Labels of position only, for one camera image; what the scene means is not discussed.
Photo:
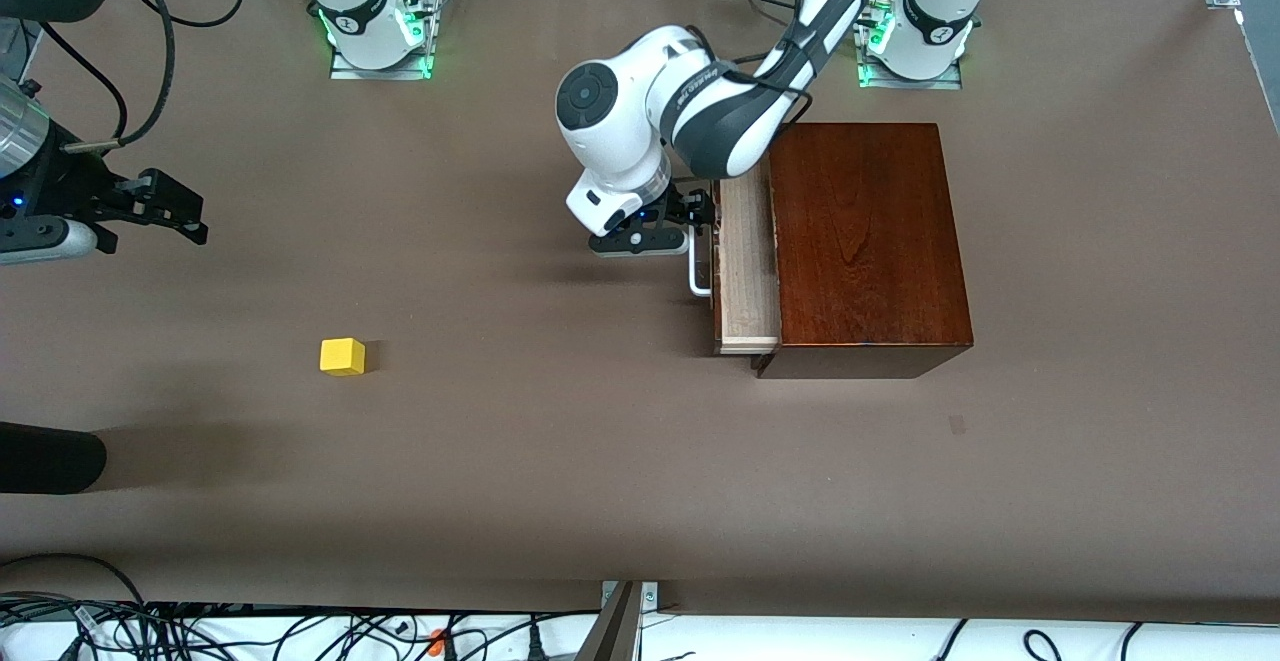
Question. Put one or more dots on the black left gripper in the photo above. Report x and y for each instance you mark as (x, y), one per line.
(682, 205)

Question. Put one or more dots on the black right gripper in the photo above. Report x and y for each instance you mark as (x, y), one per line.
(62, 187)

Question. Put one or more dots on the light wood drawer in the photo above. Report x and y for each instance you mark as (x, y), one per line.
(748, 281)

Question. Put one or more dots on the yellow wooden cube block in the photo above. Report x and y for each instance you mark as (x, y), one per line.
(342, 356)

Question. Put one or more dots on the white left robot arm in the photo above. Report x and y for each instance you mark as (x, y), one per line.
(620, 131)

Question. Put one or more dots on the dark brown wooden cabinet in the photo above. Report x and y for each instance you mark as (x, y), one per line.
(870, 241)

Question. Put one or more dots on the black ribbed foam cylinder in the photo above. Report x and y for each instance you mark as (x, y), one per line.
(50, 458)

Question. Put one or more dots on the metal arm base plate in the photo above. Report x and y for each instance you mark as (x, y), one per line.
(880, 81)
(345, 69)

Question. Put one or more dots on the aluminium table bracket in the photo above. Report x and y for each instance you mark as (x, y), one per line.
(615, 631)

